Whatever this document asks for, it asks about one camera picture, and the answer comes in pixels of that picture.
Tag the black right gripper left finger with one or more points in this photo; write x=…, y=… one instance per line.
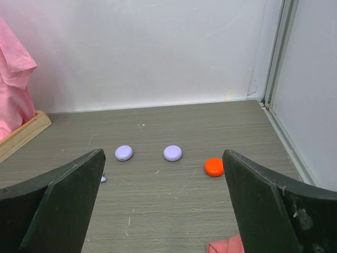
x=51, y=212

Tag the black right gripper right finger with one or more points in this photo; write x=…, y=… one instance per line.
x=276, y=213

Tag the orange earbud case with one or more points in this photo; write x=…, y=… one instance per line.
x=214, y=167

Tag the left lilac earbud case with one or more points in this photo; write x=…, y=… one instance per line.
x=123, y=153

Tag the lilac earbud case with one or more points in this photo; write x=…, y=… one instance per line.
x=172, y=153
x=123, y=153

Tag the right lilac earbud case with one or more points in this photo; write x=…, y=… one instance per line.
x=172, y=153

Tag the salmon pink folded cloth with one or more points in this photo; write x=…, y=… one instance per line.
x=231, y=245

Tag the wooden rack base tray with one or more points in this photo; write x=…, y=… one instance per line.
x=21, y=136

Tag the pink t-shirt on hanger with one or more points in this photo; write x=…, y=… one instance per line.
x=17, y=66

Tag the aluminium corner frame post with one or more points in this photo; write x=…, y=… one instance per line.
x=280, y=42

